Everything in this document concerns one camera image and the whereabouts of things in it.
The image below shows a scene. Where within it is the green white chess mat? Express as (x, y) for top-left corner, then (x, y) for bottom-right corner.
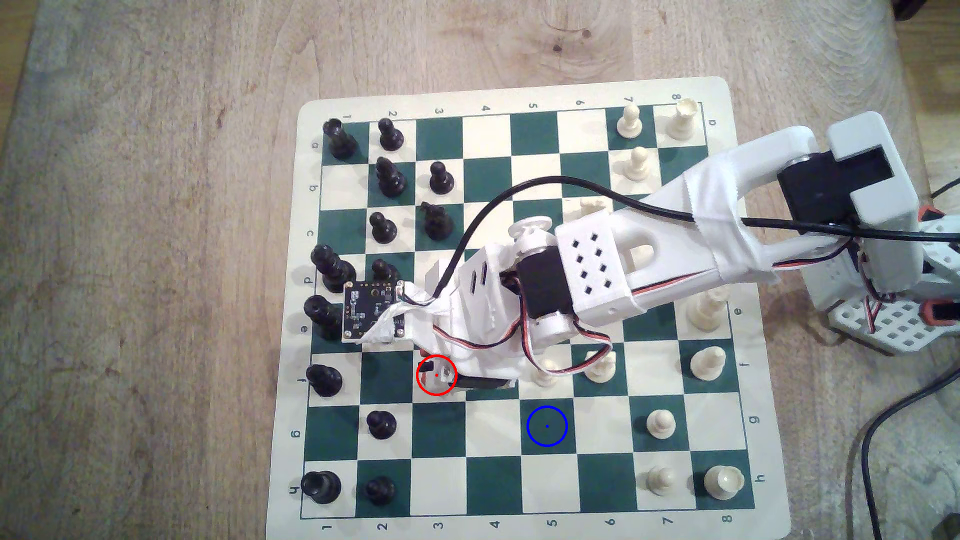
(264, 76), (793, 540)

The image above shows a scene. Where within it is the black chess knight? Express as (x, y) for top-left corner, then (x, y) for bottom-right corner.
(420, 201), (455, 242)

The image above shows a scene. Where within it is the white chess piece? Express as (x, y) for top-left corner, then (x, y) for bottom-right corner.
(666, 100), (700, 141)
(689, 345), (728, 382)
(703, 465), (746, 502)
(687, 288), (730, 335)

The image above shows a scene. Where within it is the black camera cable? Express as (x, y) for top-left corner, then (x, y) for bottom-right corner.
(437, 176), (960, 301)

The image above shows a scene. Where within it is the white tape band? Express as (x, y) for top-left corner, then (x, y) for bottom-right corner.
(358, 294), (455, 346)
(681, 159), (781, 283)

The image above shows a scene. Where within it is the red black white servo wire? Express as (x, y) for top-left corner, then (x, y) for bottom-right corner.
(750, 240), (886, 335)
(431, 322), (613, 376)

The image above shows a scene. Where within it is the black chess piece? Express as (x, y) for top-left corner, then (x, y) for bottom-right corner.
(306, 363), (344, 398)
(322, 118), (360, 161)
(303, 294), (346, 339)
(374, 156), (408, 199)
(300, 470), (343, 504)
(311, 243), (358, 294)

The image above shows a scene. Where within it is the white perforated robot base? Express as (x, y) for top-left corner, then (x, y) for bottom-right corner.
(806, 204), (960, 356)

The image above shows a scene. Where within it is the thick black cable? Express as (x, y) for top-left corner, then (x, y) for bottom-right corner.
(860, 367), (960, 540)

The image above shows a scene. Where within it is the black camera circuit board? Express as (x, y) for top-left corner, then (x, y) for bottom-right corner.
(342, 281), (402, 344)

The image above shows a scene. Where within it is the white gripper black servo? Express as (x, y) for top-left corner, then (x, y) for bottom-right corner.
(431, 328), (528, 393)

